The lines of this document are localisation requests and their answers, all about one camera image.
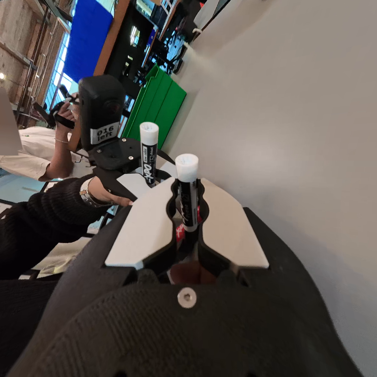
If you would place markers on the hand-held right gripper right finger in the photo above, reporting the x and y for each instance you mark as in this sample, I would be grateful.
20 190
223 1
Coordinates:
229 232

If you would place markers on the person's left hand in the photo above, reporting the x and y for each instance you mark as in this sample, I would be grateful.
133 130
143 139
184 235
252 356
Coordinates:
103 196

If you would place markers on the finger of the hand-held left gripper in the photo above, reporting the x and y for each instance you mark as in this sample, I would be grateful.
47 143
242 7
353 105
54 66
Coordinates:
165 165
135 184

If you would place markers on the person's right hand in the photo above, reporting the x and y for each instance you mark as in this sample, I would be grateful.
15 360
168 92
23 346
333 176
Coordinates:
191 274

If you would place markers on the metal band wristwatch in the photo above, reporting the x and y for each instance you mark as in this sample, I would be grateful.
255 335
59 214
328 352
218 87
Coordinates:
85 197

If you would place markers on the wooden-top desk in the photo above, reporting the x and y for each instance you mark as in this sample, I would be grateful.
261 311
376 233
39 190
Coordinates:
113 38

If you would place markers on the red dry erase marker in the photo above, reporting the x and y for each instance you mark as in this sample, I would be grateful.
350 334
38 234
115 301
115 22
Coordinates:
179 232

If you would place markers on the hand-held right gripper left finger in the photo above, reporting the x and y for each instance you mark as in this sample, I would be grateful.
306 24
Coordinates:
147 232

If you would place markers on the person's left forearm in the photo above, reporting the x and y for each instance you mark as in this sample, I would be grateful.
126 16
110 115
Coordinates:
44 212

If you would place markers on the black dry erase marker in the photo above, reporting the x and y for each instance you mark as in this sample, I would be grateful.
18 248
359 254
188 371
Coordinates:
187 168
148 132

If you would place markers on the green plastic bin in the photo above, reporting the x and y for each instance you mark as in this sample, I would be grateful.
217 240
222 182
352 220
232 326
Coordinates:
159 103

